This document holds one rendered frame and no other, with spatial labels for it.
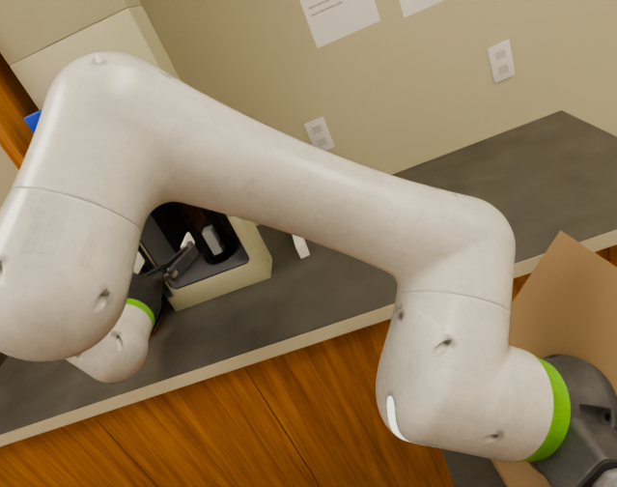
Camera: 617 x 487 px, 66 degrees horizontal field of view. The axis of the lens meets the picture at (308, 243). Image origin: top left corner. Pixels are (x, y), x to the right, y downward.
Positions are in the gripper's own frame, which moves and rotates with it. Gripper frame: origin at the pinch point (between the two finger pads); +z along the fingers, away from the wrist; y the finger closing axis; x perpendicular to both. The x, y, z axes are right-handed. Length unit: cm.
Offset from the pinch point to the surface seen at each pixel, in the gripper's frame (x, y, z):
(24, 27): -54, 10, 20
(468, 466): 29, -50, -52
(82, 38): -47, -1, 20
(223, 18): -39, -26, 63
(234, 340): 28.4, -4.6, -3.9
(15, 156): -31.0, 24.5, 10.5
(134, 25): -45, -13, 20
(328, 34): -22, -54, 63
